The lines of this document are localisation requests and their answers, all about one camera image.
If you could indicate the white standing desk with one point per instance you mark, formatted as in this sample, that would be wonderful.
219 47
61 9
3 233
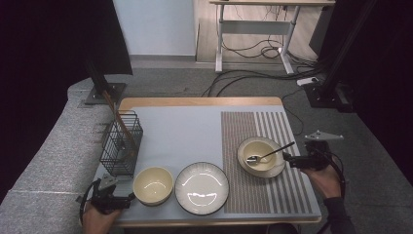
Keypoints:
253 27

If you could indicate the black metal stand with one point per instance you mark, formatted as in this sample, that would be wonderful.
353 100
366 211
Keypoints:
328 97
97 78

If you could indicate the white power strip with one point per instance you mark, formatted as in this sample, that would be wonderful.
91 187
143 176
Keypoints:
307 81

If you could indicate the person's left hand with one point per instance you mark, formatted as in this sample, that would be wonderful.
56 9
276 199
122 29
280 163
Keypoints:
97 222

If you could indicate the brown wooden chopstick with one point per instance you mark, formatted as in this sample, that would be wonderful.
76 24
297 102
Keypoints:
113 109
109 104

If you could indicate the light grey table mat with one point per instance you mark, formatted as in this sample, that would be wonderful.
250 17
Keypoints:
188 130

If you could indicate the metal spoon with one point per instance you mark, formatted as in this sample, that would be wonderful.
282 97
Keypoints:
121 151
252 159

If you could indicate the cream ceramic bowl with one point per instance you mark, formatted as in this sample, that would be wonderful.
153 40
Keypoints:
152 187
256 148

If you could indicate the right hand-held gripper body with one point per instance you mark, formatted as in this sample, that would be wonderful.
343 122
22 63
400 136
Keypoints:
316 156

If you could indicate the wooden table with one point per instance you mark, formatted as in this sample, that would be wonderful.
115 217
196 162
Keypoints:
195 101

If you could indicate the striped woven placemat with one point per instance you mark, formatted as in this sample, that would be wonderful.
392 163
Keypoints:
246 130

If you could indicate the person's right hand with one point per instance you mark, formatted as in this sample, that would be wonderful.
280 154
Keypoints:
321 182

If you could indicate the black curtain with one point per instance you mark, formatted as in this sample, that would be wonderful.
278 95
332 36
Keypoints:
389 81
48 48

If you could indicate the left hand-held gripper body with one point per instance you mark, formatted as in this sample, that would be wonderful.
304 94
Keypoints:
107 201

